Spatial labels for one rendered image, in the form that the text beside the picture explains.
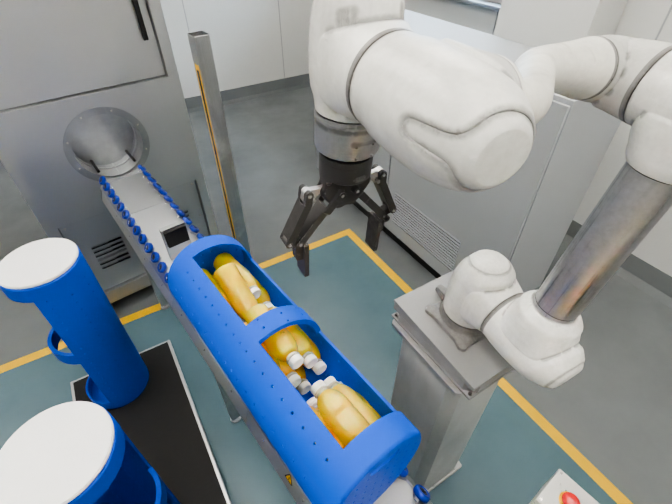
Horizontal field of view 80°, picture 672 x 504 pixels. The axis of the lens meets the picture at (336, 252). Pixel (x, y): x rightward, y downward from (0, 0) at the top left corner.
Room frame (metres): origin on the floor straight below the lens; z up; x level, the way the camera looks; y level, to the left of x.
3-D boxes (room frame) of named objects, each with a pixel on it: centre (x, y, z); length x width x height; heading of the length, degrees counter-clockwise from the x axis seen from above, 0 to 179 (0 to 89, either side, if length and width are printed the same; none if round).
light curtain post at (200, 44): (1.60, 0.49, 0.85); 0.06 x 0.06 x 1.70; 39
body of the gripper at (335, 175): (0.51, -0.01, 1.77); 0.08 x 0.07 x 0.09; 119
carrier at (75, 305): (1.11, 1.13, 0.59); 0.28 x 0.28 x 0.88
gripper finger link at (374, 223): (0.55, -0.07, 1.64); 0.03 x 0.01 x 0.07; 29
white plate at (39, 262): (1.11, 1.13, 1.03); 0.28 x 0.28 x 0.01
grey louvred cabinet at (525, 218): (2.65, -0.59, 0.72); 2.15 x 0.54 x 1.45; 32
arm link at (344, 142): (0.51, -0.02, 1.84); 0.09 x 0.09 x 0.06
